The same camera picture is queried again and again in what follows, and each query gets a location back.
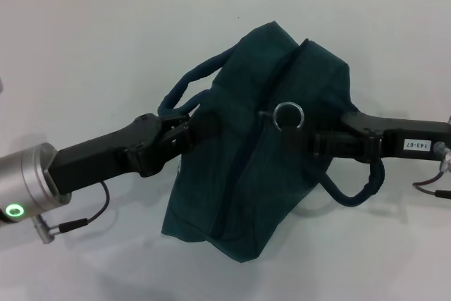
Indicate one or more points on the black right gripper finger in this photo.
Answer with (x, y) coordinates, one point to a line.
(331, 144)

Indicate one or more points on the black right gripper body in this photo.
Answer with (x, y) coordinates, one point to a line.
(405, 139)

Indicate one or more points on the dark teal insulated lunch bag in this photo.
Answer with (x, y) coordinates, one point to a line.
(253, 174)

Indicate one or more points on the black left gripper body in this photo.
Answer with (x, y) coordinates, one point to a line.
(112, 153)

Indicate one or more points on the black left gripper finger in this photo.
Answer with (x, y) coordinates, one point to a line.
(208, 130)

